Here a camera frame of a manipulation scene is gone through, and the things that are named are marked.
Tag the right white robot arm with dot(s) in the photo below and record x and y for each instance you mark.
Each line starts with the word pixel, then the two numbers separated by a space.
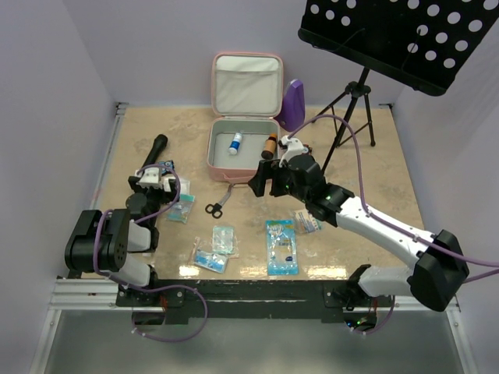
pixel 434 269

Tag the blue owl block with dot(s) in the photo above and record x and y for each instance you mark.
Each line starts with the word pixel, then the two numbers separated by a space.
pixel 167 165

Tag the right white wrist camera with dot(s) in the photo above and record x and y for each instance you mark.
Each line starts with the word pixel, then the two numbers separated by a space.
pixel 291 146

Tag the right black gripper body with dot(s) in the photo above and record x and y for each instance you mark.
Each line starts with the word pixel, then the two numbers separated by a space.
pixel 283 185

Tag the white blue small bottle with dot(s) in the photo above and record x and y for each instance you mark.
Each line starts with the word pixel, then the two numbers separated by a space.
pixel 235 144

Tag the brown medicine bottle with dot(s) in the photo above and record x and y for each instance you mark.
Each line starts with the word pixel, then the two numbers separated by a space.
pixel 270 146

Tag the purple metronome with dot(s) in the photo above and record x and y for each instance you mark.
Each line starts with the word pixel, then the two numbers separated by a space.
pixel 293 108

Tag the large blue packet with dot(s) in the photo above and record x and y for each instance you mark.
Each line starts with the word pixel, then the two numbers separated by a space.
pixel 281 248

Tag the black music stand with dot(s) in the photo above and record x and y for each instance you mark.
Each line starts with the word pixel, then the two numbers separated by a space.
pixel 443 50

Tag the teal blister pack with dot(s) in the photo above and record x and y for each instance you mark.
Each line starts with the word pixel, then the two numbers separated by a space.
pixel 223 240

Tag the bandage packet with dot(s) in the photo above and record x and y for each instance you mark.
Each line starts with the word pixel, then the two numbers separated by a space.
pixel 304 222

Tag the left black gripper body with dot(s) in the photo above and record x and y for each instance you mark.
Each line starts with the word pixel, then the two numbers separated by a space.
pixel 154 196

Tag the white gauze packet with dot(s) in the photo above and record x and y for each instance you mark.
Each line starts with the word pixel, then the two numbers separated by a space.
pixel 184 186

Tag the black microphone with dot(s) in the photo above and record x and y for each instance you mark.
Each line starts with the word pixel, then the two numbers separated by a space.
pixel 159 145

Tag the pink medicine kit case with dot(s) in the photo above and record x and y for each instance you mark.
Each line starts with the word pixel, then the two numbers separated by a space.
pixel 246 95

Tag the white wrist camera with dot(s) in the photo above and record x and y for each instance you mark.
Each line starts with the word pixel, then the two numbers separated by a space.
pixel 291 146
pixel 153 178

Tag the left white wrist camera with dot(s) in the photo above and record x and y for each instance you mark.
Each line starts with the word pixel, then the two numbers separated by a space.
pixel 153 178

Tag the black handled scissors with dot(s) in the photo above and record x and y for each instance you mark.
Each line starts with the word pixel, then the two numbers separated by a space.
pixel 215 210

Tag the owl pattern block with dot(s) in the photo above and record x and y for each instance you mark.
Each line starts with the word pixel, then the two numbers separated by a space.
pixel 307 149

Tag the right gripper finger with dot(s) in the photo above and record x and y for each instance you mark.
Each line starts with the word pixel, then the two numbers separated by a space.
pixel 258 184
pixel 268 170

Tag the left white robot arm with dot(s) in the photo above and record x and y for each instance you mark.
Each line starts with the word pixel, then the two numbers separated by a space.
pixel 103 242

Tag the blue white sachet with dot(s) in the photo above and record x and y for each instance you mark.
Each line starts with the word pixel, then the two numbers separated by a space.
pixel 211 261

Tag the teal topped zip bag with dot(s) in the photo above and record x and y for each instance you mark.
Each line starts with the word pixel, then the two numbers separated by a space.
pixel 180 211

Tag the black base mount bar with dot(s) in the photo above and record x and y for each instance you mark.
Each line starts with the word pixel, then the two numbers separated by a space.
pixel 179 301

